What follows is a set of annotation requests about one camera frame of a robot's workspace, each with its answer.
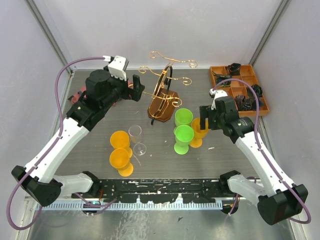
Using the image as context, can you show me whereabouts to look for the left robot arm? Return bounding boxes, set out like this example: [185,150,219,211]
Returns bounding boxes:
[11,69,145,207]

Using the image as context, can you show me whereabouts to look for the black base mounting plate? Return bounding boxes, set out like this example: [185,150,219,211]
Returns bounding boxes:
[80,178,236,204]

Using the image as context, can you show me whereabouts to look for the green goblet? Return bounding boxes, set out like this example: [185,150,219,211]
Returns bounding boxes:
[174,125,194,155]
[174,108,194,127]

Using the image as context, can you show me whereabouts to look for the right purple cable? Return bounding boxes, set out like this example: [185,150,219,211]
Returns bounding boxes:
[212,78,312,224]

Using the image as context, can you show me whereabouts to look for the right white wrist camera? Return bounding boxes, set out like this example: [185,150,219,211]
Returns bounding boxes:
[209,88,228,110]

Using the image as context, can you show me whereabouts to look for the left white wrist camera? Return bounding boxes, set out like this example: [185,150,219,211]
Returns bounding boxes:
[102,55,129,82]

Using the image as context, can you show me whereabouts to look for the gold wine glass rack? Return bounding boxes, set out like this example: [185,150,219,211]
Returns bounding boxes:
[138,51,198,125]

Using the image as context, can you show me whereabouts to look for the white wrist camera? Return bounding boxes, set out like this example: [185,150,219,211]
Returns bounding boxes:
[102,55,129,82]
[209,88,228,110]

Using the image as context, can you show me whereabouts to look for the purple cable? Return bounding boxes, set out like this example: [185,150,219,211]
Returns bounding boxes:
[6,56,111,231]
[212,78,312,224]

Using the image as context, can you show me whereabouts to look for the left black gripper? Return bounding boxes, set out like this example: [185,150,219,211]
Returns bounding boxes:
[101,66,146,111]

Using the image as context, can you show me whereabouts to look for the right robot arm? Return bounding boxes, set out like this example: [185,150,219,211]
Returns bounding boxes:
[199,90,308,225]

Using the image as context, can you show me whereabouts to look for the red cloth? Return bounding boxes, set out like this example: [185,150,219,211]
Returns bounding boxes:
[67,80,133,106]

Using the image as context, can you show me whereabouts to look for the green goblet rear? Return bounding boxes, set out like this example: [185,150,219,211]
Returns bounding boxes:
[174,108,194,127]

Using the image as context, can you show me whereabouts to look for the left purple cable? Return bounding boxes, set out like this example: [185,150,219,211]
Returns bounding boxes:
[6,56,111,231]

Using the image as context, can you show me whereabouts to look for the orange goblet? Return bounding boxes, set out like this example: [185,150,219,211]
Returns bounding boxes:
[189,117,209,148]
[110,130,133,158]
[109,148,134,177]

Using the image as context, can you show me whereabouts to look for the black rolled item in tray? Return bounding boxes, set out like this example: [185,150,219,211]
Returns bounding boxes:
[246,84,263,98]

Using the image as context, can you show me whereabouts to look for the green goblet front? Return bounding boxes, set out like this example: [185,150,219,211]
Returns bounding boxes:
[174,125,194,155]

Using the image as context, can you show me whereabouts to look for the grey cable duct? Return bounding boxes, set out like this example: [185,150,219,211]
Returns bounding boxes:
[42,200,223,212]

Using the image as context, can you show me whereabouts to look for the wooden compartment tray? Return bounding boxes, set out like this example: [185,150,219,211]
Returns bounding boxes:
[209,64,270,117]

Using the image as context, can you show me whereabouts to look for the clear wine glass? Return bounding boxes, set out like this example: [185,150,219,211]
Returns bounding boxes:
[128,125,147,156]

